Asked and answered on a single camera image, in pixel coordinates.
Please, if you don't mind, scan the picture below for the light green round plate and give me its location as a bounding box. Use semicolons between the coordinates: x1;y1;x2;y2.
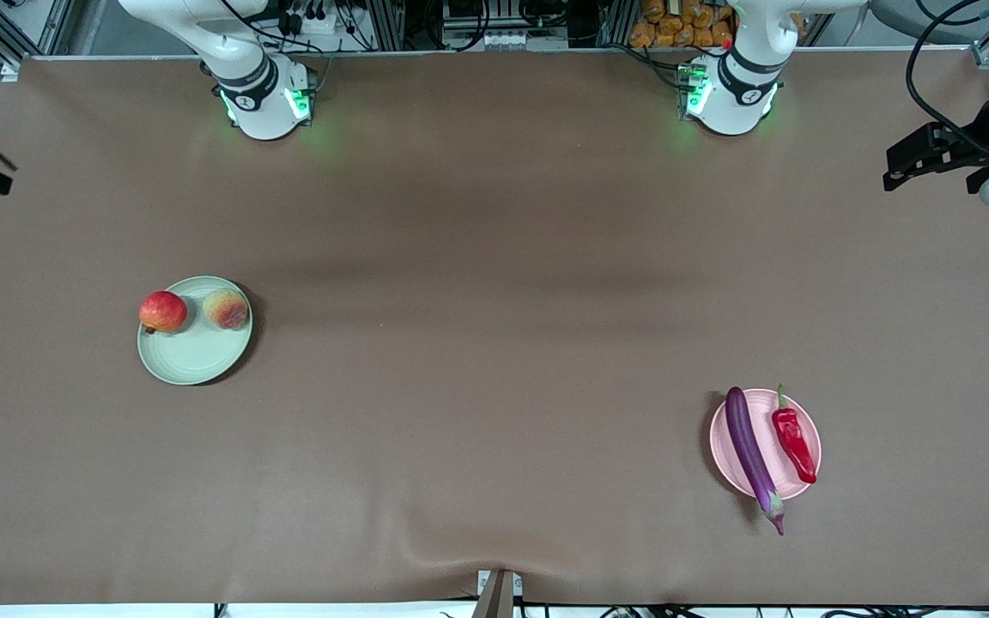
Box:
137;276;253;386

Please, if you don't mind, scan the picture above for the black silver electronics box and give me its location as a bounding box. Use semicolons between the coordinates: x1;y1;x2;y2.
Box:
441;0;568;51

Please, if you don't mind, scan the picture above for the long purple eggplant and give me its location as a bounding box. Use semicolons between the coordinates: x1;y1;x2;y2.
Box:
724;386;786;537

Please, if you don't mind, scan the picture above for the red chili pepper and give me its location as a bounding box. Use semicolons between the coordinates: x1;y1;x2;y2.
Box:
771;383;820;486

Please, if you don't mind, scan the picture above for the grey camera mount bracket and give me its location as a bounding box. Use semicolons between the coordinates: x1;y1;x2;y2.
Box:
473;569;525;618

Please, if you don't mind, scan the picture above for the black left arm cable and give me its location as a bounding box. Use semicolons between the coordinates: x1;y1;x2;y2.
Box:
905;0;989;160

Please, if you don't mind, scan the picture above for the pile of orange lumpy items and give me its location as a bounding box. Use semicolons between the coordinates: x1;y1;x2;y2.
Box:
629;0;736;50

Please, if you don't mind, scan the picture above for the red pomegranate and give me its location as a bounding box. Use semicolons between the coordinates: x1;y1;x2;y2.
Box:
138;290;189;335

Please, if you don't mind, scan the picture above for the white power strip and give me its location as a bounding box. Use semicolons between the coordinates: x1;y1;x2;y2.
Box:
276;0;341;35

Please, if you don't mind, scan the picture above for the brown table cover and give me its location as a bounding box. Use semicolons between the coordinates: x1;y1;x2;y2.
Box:
0;47;989;606

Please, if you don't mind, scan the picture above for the yellow-red peach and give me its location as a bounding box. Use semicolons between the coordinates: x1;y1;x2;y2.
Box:
203;288;251;331

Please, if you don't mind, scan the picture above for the pink round plate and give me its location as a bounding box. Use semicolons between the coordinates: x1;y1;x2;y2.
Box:
710;389;822;501

